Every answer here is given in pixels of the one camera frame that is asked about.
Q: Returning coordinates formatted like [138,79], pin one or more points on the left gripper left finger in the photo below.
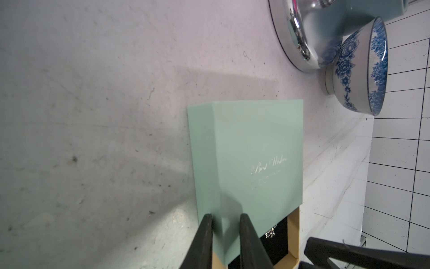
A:
[199,255]

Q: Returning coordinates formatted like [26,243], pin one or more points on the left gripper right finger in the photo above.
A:
[252,251]

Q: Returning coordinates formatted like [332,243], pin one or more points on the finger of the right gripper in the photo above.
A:
[320,252]

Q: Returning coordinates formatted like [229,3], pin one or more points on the gold bow earring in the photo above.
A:
[270,233]

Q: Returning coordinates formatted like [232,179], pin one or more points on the kraft drawer with black lining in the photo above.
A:
[282,249]

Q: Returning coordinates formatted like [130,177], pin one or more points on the mint green jewelry box sleeve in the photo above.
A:
[247,158]

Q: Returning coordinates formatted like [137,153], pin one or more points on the blue white patterned bowl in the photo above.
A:
[358,76]

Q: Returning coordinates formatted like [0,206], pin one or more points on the silver spiral glass holder stand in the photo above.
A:
[310,32]

